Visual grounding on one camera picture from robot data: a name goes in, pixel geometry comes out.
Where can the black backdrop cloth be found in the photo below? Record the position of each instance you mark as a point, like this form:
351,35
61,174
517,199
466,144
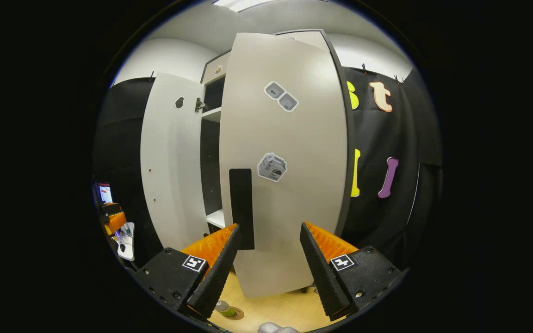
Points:
377,226

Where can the grey cabinet door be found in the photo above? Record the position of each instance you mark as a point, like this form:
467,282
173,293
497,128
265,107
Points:
303,208
174,175

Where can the white flat object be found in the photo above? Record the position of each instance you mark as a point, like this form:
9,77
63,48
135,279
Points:
127,252

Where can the green label bottle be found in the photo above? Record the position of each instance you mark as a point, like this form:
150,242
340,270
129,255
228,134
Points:
227,310

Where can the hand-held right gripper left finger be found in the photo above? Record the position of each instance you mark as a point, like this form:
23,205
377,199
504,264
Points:
218,273

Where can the computer monitor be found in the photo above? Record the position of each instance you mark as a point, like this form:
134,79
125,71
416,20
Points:
105,192

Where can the grey cabinet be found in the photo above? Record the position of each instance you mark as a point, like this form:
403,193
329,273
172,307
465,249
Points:
211,152

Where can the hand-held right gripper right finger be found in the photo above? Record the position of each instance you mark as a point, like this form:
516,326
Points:
322,273

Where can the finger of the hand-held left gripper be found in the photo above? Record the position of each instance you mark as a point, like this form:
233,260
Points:
117,221
110,208

